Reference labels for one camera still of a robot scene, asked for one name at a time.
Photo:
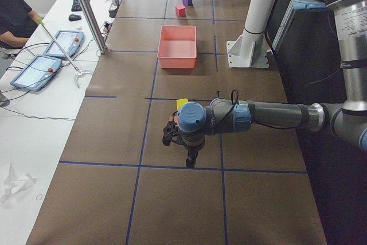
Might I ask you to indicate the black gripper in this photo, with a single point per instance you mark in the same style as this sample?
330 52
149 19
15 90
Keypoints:
192 148

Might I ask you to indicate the purple foam block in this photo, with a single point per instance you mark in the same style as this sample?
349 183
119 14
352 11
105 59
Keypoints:
187 2

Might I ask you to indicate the yellow-green foam block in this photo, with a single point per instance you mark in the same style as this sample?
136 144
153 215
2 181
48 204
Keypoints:
181 102

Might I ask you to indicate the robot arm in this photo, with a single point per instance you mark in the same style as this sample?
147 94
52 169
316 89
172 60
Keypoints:
192 122

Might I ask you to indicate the pink plastic bin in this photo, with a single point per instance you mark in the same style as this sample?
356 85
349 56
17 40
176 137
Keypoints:
177 47

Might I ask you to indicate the red foam block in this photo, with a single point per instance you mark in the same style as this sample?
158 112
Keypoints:
180 11

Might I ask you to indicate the black computer mouse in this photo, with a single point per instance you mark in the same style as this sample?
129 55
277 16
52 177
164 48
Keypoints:
74 17

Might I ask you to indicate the reacher grabber stick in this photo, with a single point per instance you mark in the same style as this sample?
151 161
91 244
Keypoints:
79 72

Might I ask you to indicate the far teach pendant tablet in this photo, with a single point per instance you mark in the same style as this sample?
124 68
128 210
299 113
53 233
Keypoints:
70 40

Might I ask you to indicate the teach pendant tablet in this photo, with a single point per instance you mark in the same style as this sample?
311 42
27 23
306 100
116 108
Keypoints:
37 73
70 40

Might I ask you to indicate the near teach pendant tablet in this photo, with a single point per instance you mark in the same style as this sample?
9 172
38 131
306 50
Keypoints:
37 73

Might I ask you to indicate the crumpled white tissue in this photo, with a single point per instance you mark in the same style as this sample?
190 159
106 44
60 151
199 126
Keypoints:
13 184

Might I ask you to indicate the seated person in black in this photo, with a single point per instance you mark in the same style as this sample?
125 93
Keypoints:
18 22

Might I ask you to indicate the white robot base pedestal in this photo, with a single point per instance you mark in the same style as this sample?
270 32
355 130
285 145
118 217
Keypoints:
249 50

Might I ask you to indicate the aluminium frame post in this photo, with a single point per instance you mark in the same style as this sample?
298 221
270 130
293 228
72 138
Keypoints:
92 23

